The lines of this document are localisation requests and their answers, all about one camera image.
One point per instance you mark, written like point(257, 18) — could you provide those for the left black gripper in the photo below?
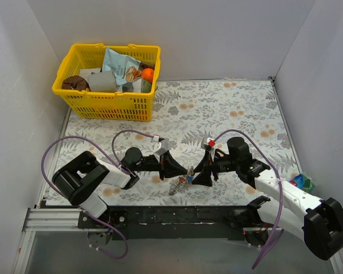
point(162, 166)

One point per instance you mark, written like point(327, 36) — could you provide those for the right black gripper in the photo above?
point(214, 167)

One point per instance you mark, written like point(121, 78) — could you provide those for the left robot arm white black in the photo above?
point(78, 180)

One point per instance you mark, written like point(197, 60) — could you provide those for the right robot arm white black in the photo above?
point(318, 222)

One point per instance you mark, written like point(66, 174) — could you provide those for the floral table mat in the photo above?
point(184, 113)

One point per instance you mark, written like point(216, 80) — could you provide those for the green item in basket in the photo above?
point(145, 86)

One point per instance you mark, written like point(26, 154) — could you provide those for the orange fruit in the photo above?
point(148, 74)

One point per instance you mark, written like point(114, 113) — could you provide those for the yellow plastic basket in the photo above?
point(127, 103)

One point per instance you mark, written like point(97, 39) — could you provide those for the green blue carton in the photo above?
point(303, 182)

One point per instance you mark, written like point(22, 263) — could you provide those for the grey paper cup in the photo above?
point(102, 82)

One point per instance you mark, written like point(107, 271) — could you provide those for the light blue snack bag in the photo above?
point(124, 67)

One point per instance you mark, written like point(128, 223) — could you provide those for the brown round pastry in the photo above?
point(75, 83)

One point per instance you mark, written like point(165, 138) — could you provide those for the white paper in basket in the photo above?
point(86, 72)

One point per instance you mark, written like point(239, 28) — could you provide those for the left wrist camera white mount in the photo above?
point(161, 147)

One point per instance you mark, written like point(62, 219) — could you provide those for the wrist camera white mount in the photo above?
point(208, 144)
point(161, 147)

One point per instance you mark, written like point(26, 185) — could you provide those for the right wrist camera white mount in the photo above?
point(208, 144)

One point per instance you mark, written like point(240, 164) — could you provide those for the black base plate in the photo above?
point(181, 222)

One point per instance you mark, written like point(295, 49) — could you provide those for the aluminium frame rail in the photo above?
point(53, 243)

